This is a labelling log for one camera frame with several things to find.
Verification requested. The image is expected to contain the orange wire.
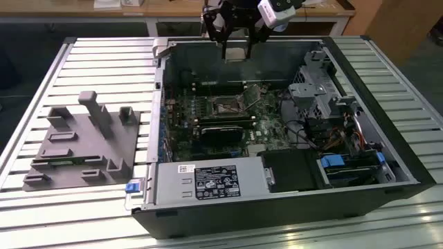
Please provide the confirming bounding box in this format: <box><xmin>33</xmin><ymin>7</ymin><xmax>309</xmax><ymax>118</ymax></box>
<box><xmin>352</xmin><ymin>129</ymin><xmax>365</xmax><ymax>151</ymax></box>

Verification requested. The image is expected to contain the black disk drive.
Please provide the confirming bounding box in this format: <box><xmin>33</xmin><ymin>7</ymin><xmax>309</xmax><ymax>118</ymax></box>
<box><xmin>323</xmin><ymin>165</ymin><xmax>381</xmax><ymax>187</ymax></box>

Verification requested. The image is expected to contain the wooden desk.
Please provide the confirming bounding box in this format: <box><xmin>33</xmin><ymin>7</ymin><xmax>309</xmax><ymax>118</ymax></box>
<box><xmin>0</xmin><ymin>0</ymin><xmax>357</xmax><ymax>37</ymax></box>

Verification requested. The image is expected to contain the silver CPU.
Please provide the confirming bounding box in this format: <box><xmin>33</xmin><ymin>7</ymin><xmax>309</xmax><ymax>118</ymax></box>
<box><xmin>225</xmin><ymin>48</ymin><xmax>251</xmax><ymax>62</ymax></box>

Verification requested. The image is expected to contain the grey parts rack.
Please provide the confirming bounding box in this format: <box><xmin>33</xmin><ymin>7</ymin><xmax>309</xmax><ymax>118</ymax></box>
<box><xmin>21</xmin><ymin>90</ymin><xmax>143</xmax><ymax>192</ymax></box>

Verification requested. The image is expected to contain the graphics card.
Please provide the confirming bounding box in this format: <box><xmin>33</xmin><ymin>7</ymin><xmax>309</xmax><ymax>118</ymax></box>
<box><xmin>199</xmin><ymin>126</ymin><xmax>245</xmax><ymax>147</ymax></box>

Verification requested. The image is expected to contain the metal drive cage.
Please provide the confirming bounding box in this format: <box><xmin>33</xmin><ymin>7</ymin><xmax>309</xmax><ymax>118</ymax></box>
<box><xmin>287</xmin><ymin>50</ymin><xmax>360</xmax><ymax>122</ymax></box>

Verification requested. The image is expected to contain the yellow wire bundle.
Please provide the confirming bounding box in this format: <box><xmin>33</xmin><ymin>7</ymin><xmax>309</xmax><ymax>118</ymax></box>
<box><xmin>324</xmin><ymin>127</ymin><xmax>347</xmax><ymax>151</ymax></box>

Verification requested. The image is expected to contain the green motherboard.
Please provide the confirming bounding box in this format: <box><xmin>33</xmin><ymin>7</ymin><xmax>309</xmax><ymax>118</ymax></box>
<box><xmin>160</xmin><ymin>82</ymin><xmax>305</xmax><ymax>163</ymax></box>

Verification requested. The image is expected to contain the grey power supply unit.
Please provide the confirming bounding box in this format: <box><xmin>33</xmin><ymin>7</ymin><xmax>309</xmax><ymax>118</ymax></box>
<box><xmin>152</xmin><ymin>157</ymin><xmax>271</xmax><ymax>205</ymax></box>

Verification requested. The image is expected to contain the silver chipset heat sink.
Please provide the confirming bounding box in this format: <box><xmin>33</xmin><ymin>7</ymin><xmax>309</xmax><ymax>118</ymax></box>
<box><xmin>247</xmin><ymin>144</ymin><xmax>271</xmax><ymax>156</ymax></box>

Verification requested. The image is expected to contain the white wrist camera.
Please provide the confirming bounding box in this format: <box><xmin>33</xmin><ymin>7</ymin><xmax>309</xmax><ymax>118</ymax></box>
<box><xmin>256</xmin><ymin>0</ymin><xmax>297</xmax><ymax>33</ymax></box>

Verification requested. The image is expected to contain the black internal cable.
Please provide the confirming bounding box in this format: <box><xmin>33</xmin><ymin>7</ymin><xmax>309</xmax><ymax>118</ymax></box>
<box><xmin>283</xmin><ymin>119</ymin><xmax>321</xmax><ymax>150</ymax></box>

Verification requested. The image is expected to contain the wooden cabinet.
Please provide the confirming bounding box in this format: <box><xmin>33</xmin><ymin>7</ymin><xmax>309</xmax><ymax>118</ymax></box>
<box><xmin>344</xmin><ymin>0</ymin><xmax>443</xmax><ymax>68</ymax></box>

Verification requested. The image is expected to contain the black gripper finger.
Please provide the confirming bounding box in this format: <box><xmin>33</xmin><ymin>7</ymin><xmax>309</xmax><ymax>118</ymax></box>
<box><xmin>245</xmin><ymin>23</ymin><xmax>273</xmax><ymax>60</ymax></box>
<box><xmin>201</xmin><ymin>9</ymin><xmax>232</xmax><ymax>61</ymax></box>

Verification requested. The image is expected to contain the CPU socket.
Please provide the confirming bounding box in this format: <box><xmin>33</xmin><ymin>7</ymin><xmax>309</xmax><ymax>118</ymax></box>
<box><xmin>207</xmin><ymin>95</ymin><xmax>249</xmax><ymax>116</ymax></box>

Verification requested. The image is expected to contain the green RAM stick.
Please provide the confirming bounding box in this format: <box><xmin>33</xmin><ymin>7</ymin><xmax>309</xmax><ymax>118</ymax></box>
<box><xmin>47</xmin><ymin>158</ymin><xmax>87</xmax><ymax>167</ymax></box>

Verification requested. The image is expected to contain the blue disk carrier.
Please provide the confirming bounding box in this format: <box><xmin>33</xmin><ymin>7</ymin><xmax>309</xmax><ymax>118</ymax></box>
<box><xmin>320</xmin><ymin>154</ymin><xmax>347</xmax><ymax>172</ymax></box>

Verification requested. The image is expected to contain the black open PC case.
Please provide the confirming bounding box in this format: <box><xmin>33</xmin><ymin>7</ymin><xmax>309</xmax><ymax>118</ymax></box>
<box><xmin>131</xmin><ymin>35</ymin><xmax>438</xmax><ymax>241</ymax></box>

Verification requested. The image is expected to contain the grey plastic case handle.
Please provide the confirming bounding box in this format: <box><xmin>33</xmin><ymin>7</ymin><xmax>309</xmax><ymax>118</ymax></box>
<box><xmin>152</xmin><ymin>37</ymin><xmax>173</xmax><ymax>59</ymax></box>

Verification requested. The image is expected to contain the black plastic shroud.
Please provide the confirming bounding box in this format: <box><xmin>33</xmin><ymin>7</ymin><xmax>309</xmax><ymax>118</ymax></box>
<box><xmin>257</xmin><ymin>149</ymin><xmax>328</xmax><ymax>194</ymax></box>

